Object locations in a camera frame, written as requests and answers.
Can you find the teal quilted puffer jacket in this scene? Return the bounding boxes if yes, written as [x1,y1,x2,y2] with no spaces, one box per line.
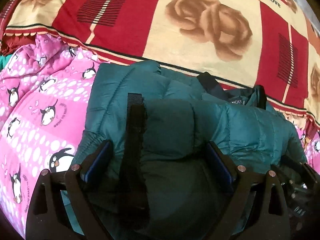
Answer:
[73,61,306,239]

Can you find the green purple clothes pile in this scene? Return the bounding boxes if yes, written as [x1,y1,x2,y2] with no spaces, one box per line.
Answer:
[0,55,11,70]

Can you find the pink penguin quilt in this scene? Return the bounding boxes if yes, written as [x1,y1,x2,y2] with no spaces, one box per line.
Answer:
[1,34,319,239]

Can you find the red cream rose blanket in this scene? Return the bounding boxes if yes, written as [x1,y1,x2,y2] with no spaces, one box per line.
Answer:
[1,0,319,141]

